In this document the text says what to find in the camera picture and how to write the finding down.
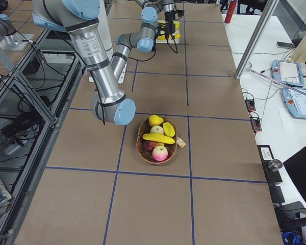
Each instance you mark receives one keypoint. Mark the aluminium frame post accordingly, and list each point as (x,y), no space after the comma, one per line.
(257,33)

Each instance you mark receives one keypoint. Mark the yellow banana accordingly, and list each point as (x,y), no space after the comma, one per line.
(158,138)
(161,38)
(176,27)

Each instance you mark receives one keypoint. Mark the pink white apple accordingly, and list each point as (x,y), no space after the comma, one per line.
(157,130)
(160,153)

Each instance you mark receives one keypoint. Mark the white bear tray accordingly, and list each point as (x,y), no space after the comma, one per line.
(169,36)

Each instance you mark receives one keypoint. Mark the blue teach pendant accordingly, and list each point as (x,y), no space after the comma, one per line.
(295,102)
(288,72)

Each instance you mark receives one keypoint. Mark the yellow star fruit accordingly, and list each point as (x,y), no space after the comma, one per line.
(168,129)

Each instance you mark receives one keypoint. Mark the yellow pear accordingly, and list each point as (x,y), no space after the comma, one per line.
(155,120)

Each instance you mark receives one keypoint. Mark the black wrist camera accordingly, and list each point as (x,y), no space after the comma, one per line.
(178,14)

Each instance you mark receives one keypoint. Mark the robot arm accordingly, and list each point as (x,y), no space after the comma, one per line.
(80,19)
(167,6)

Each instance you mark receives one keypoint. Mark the long silver reach stick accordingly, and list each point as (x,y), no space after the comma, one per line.
(248,68)

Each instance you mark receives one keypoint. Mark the far blue teach pendant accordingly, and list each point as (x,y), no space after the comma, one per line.
(288,72)

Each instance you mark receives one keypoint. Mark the white camera pillar with base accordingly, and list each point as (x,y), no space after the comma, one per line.
(104,32)

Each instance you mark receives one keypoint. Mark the steel cup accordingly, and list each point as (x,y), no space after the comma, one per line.
(274,165)

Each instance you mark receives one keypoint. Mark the red bottle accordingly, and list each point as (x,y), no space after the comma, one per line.
(230,11)

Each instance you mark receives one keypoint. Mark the brown wicker basket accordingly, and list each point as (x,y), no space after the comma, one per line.
(147,156)

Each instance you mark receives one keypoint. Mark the paper basket tag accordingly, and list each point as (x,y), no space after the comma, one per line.
(180,142)

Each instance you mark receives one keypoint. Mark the red yellow apple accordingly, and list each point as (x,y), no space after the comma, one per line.
(150,145)

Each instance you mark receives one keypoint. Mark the near blue teach pendant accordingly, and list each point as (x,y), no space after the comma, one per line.
(295,102)

